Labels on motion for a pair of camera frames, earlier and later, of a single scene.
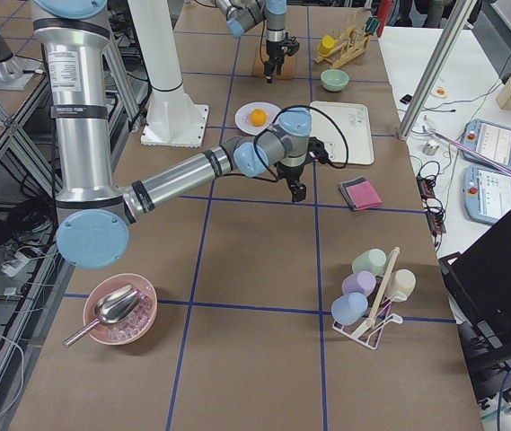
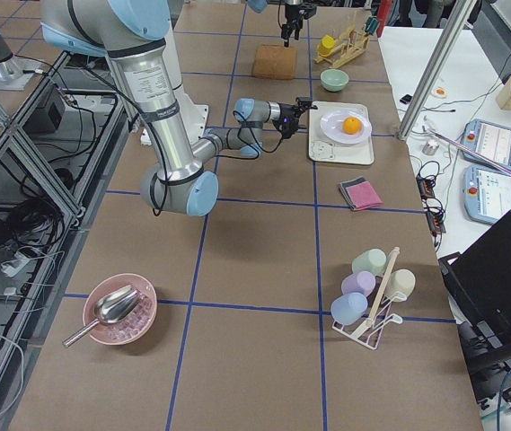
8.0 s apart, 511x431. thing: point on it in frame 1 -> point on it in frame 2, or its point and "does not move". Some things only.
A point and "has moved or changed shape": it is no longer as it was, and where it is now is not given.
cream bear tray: [355, 120] does not move
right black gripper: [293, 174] -> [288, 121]
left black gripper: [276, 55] -> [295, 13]
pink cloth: [364, 195] does not move
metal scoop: [110, 308] does not move
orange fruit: [258, 117] has moved or changed shape
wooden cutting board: [288, 68] does not move
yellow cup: [327, 44] does not move
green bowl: [334, 80] does not move
